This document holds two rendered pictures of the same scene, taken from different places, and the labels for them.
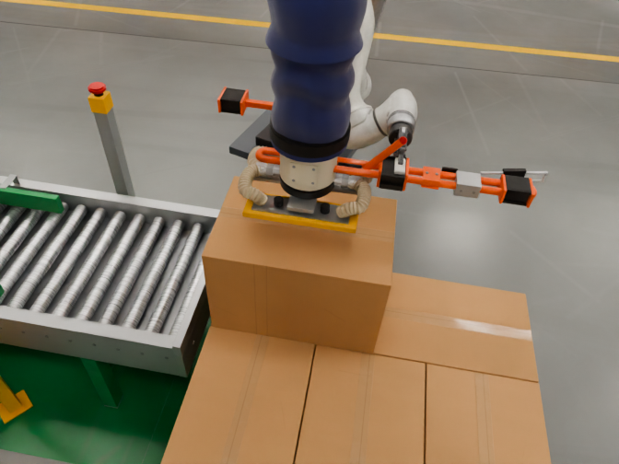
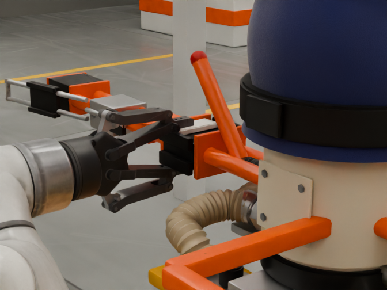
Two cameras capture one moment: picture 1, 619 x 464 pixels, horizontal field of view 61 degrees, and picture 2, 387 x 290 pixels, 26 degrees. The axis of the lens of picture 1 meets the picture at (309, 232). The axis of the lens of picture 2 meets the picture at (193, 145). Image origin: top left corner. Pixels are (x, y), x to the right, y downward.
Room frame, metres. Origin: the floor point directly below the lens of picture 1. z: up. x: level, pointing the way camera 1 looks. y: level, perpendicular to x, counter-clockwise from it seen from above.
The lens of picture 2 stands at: (1.94, 0.54, 1.56)
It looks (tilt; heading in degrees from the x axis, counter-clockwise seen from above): 17 degrees down; 227
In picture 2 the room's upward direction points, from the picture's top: straight up
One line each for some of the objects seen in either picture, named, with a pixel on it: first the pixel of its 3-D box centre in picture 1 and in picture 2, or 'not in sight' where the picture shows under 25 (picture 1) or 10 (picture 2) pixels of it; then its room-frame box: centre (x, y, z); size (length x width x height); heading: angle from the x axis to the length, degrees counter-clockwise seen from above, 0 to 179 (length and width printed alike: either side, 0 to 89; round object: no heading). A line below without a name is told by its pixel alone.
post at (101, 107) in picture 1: (123, 186); not in sight; (1.84, 0.90, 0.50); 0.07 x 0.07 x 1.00; 83
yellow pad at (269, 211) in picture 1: (301, 208); not in sight; (1.13, 0.03, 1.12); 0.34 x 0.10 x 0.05; 83
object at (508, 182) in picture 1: (515, 191); (78, 93); (1.15, -0.58, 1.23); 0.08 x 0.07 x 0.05; 83
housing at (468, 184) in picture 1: (466, 184); (118, 114); (1.17, -0.44, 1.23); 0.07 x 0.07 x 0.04; 83
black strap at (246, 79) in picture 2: (309, 127); (342, 99); (1.23, 0.02, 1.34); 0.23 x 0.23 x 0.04
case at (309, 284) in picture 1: (303, 263); not in sight; (1.23, 0.01, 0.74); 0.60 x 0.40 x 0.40; 84
